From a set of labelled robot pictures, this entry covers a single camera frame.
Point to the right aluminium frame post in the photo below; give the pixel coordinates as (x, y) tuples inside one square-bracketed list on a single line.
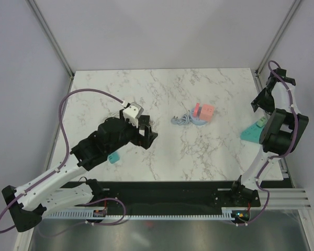
[(296, 4)]

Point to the white cable duct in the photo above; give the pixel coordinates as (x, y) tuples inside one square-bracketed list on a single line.
[(95, 213)]

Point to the black cube plug adapter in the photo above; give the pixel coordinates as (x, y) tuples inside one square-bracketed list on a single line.
[(145, 122)]

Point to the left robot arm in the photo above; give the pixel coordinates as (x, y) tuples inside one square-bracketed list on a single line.
[(30, 203)]

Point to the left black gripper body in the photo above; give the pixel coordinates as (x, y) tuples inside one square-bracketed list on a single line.
[(136, 137)]

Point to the pink cube socket adapter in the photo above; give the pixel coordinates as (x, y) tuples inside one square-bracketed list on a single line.
[(206, 112)]

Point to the blue round power strip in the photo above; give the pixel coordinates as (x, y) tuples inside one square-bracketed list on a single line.
[(188, 118)]

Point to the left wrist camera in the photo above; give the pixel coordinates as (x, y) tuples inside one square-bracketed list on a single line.
[(131, 112)]

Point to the teal rectangular power strip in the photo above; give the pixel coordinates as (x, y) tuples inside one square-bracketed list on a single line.
[(113, 157)]

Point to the pink plug adapter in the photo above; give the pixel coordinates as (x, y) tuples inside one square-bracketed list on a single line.
[(197, 110)]

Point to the left aluminium frame post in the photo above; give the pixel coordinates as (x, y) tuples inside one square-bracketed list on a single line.
[(36, 11)]

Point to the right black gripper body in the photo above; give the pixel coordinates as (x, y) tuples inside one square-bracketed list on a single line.
[(265, 101)]

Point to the teal triangular power strip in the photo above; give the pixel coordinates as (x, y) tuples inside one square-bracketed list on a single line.
[(253, 132)]

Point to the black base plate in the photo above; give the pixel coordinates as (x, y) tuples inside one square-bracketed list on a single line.
[(165, 196)]

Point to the aluminium frame post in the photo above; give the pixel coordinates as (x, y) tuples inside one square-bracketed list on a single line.
[(296, 4), (36, 11)]

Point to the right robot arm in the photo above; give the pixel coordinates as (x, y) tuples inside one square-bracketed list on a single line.
[(278, 138)]

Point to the green plug adapter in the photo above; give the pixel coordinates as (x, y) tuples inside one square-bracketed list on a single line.
[(261, 121)]

